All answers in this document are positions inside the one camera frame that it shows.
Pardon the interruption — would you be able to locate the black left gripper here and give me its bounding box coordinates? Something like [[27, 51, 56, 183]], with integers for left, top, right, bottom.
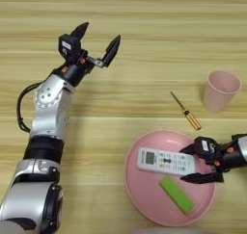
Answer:
[[50, 21, 123, 88]]

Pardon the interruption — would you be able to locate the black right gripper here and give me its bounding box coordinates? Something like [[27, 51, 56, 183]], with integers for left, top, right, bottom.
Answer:
[[178, 133, 247, 185]]

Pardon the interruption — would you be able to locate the white remote control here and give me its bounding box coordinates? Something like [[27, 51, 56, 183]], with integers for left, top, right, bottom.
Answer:
[[136, 146, 198, 177]]

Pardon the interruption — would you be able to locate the pink plastic cup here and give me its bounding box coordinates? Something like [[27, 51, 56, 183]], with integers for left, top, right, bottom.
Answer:
[[202, 69, 242, 114]]

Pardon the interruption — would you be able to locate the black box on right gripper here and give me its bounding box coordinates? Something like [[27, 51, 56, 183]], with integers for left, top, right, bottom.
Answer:
[[193, 136, 221, 163]]

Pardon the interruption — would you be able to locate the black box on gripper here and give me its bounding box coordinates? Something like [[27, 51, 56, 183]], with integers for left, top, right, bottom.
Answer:
[[57, 33, 82, 65], [193, 136, 221, 163]]

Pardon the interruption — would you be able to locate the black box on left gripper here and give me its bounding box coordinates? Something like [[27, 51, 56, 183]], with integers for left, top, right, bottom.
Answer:
[[57, 33, 82, 65]]

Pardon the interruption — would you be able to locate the green rectangular block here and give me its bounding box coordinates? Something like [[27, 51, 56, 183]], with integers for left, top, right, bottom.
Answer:
[[158, 175, 196, 216]]

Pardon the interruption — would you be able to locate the pink round plate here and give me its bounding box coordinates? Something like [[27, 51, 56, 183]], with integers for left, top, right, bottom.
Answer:
[[123, 129, 217, 228]]

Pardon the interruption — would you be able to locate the screwdriver with amber handle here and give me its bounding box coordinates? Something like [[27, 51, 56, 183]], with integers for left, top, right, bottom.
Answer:
[[170, 91, 204, 132]]

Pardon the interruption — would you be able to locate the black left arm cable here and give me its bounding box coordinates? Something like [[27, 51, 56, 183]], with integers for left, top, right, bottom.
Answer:
[[15, 81, 45, 134]]

